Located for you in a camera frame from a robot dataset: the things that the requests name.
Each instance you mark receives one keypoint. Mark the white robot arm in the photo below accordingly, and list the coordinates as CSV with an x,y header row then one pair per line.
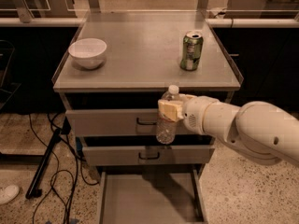
x,y
258,131

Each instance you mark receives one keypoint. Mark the white shoe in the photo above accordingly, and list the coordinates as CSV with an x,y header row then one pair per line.
x,y
8,193

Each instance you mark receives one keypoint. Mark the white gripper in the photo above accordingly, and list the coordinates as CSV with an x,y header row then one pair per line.
x,y
195,113

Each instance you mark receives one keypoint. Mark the white ceramic bowl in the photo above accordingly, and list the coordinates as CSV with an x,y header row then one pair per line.
x,y
89,53

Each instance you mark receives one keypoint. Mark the black floor bar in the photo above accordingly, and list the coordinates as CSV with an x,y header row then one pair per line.
x,y
34,191

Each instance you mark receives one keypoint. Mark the green soda can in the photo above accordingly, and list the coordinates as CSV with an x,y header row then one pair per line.
x,y
192,49

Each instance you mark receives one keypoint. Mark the grey bottom drawer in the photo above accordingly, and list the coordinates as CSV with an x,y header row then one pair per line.
x,y
150,198

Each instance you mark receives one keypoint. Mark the grey top drawer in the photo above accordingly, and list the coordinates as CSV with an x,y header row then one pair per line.
x,y
112,122

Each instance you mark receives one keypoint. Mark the grey middle drawer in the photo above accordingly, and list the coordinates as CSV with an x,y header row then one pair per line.
x,y
147,155

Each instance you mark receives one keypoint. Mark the clear plastic water bottle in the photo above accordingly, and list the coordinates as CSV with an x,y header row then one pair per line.
x,y
166,128

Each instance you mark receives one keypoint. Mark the grey drawer cabinet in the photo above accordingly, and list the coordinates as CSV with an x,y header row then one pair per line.
x,y
144,51

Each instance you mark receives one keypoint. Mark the grey drawer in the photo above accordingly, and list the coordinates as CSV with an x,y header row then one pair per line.
x,y
147,155
112,122
150,198

